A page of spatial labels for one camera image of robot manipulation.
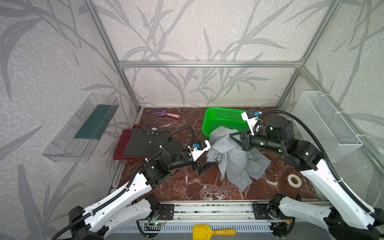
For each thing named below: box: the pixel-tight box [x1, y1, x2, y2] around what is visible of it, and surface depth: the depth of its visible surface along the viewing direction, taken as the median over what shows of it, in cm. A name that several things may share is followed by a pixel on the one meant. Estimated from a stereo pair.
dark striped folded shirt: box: [123, 125, 171, 157], surface depth 96 cm
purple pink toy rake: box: [153, 108, 180, 119], surface depth 118 cm
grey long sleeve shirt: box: [206, 126, 271, 192], surface depth 66 cm
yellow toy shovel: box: [192, 224, 236, 240], surface depth 69 cm
